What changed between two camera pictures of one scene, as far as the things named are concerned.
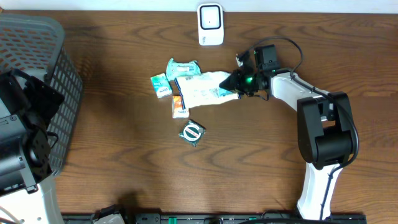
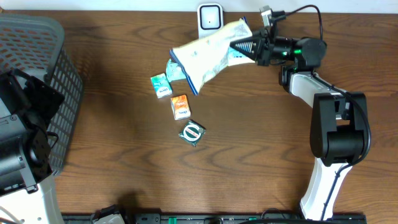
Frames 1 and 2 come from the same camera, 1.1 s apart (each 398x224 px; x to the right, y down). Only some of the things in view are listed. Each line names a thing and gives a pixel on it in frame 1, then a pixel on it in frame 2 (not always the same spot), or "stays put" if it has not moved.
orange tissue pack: x=178 y=111 stays put
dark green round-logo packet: x=192 y=132 stays put
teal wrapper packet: x=175 y=69 stays put
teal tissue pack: x=161 y=85 stays put
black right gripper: x=233 y=83 → x=253 y=50
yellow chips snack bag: x=198 y=89 → x=201 y=59
